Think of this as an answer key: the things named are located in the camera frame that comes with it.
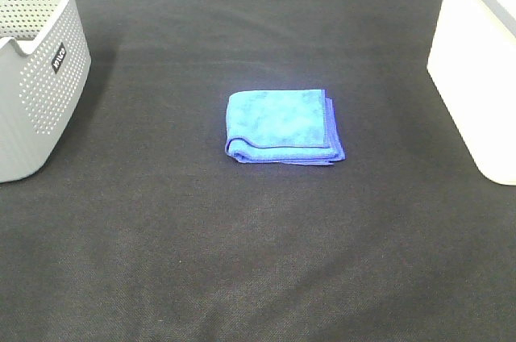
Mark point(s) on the blue microfiber towel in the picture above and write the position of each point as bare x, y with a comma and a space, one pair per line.
295, 127

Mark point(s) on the black fabric table mat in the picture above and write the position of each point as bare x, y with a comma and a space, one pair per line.
140, 227

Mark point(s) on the grey perforated plastic basket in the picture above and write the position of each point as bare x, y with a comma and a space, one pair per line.
45, 63

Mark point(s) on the white plastic storage box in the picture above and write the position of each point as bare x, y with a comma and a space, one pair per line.
472, 63

